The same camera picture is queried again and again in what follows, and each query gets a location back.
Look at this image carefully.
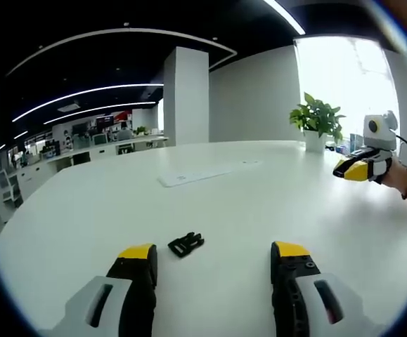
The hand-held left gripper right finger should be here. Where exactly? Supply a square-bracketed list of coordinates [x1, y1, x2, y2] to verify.
[269, 240, 389, 337]

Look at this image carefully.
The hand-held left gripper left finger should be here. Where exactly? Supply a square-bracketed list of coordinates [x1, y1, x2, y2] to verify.
[37, 242, 158, 337]

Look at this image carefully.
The white office desk row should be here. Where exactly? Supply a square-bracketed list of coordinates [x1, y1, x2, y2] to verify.
[15, 136, 171, 201]

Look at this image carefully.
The person's right hand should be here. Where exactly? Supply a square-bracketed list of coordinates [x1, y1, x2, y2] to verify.
[380, 157, 407, 192]

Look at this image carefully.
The long curved ceiling light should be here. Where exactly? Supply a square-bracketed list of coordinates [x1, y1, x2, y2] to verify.
[262, 0, 306, 36]

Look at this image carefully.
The green potted plant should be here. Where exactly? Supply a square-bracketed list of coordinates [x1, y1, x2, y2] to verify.
[289, 91, 347, 153]

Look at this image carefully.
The white flat table panel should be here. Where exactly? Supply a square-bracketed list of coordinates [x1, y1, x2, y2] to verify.
[156, 164, 234, 189]

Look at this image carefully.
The black plastic buckle part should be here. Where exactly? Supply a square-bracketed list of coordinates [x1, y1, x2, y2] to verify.
[167, 232, 205, 259]

